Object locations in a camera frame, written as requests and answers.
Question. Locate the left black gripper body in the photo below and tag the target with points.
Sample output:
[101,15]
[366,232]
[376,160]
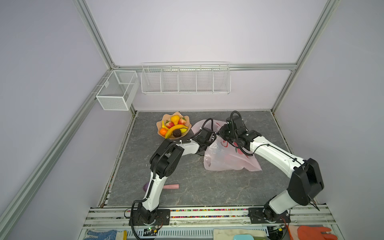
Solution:
[206,144]

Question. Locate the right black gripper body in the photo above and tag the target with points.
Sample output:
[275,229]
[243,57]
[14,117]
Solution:
[225,133]

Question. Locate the pink fruit print plastic bag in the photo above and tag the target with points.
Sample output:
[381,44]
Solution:
[221,156]

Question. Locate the dark brown fruit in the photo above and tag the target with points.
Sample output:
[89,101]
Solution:
[177,133]

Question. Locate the long yellow banana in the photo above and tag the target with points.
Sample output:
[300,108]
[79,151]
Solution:
[183,128]

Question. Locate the orange mandarin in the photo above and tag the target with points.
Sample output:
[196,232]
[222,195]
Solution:
[163,131]

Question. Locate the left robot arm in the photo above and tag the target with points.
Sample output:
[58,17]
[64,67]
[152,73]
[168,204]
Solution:
[163,164]

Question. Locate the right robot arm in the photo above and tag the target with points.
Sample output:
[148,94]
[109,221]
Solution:
[306,180]

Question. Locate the small yellow banana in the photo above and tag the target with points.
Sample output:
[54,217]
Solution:
[164,125]

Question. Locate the white mesh box basket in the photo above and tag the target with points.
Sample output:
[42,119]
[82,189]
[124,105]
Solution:
[118,90]

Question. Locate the teal container lid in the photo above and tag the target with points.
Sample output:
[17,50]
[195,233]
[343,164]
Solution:
[243,237]

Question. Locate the beige folded cloth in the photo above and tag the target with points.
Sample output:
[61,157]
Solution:
[228,234]

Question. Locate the orange rubber glove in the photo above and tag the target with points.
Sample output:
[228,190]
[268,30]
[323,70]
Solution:
[311,233]

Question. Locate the blue white knit glove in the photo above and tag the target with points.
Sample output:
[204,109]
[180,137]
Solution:
[107,235]

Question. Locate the purple spatula pink handle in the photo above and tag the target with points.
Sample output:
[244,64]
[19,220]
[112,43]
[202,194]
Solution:
[165,187]

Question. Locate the white wire wall basket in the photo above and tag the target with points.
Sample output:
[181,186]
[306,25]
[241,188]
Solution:
[186,78]

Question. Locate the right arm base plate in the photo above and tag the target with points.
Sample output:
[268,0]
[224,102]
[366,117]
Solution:
[259,215]

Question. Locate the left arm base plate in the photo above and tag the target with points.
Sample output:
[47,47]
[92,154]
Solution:
[163,216]

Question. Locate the aluminium mounting rail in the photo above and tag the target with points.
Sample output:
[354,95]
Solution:
[183,217]

